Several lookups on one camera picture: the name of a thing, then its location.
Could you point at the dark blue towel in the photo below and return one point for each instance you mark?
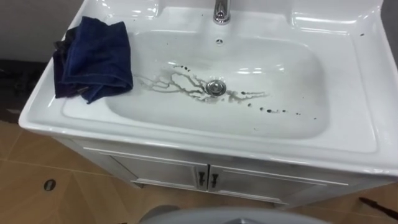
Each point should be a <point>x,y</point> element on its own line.
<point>96,59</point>

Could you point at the chrome sink drain plug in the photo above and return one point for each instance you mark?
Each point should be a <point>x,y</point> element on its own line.
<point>215,87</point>

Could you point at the chrome faucet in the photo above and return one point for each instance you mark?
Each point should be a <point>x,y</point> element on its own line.
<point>222,12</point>

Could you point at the robot body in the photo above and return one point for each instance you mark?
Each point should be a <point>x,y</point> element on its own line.
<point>236,217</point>

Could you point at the white washbasin vanity cabinet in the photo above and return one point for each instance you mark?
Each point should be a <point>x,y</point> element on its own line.
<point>342,93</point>

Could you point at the round floor drain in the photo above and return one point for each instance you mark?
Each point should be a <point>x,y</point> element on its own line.
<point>49,184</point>

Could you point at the black tripod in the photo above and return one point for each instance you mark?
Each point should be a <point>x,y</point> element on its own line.
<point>377,206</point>

